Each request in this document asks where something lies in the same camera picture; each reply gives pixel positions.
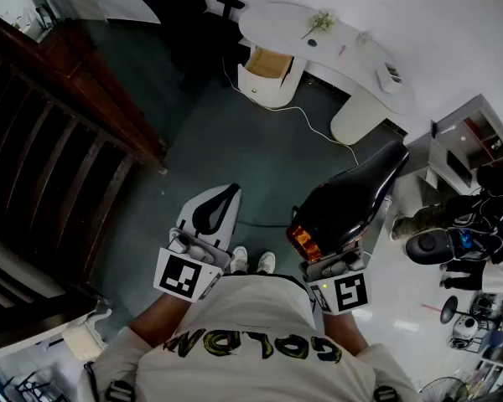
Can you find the red pen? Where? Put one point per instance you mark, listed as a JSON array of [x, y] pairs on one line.
[[343, 50]]

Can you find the person's right forearm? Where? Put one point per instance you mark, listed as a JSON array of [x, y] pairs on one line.
[[343, 333]]

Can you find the person's right white shoe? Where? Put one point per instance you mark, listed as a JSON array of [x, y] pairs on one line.
[[266, 263]]

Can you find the white round appliance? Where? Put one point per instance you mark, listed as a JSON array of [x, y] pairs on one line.
[[465, 329]]

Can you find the white ornate furniture leg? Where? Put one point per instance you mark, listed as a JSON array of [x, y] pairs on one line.
[[84, 337]]

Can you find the white striped bedding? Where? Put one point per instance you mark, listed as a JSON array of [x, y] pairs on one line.
[[8, 262]]

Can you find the large wooden drawer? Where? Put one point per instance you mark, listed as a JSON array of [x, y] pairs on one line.
[[268, 63]]

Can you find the white flower sprig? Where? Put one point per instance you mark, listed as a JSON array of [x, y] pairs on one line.
[[322, 21]]

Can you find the person's white shoe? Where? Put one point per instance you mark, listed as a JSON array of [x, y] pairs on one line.
[[266, 263], [239, 260]]

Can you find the black office chair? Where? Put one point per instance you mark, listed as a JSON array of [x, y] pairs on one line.
[[193, 27]]

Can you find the person's left forearm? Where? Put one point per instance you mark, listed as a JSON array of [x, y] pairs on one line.
[[161, 318]]

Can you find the black round device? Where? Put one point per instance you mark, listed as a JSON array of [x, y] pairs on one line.
[[425, 245]]

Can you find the grey shelf unit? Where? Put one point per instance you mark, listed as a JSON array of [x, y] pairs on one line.
[[448, 149]]

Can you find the person's white printed shirt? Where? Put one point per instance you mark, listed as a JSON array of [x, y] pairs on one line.
[[251, 308]]

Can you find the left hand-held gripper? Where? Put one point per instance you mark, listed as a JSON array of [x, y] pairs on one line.
[[180, 272]]

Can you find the person's left white shoe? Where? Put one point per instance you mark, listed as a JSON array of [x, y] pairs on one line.
[[239, 260]]

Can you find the black round stool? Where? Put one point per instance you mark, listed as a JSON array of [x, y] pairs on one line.
[[448, 308]]

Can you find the white curved desk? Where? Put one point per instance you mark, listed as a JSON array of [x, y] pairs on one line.
[[360, 63]]

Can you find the black floor fan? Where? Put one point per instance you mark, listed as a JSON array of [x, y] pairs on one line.
[[444, 390]]

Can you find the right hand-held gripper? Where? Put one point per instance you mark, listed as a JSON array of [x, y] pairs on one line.
[[350, 293]]

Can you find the white desk organizer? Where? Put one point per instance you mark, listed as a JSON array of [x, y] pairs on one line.
[[387, 80]]

